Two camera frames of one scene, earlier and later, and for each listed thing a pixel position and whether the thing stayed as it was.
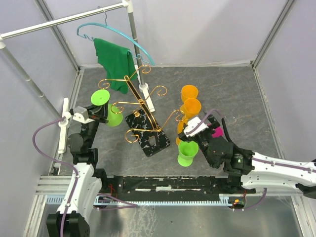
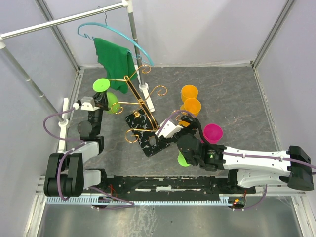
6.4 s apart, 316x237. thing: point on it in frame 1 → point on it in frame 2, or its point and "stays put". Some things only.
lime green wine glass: (101, 97) → (101, 85)
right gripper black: (214, 123) → (194, 125)
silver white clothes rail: (64, 118) stays put
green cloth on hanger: (117, 63) stays put
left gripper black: (98, 112) → (100, 100)
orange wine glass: (189, 91) stays put
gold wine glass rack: (151, 138) stays put
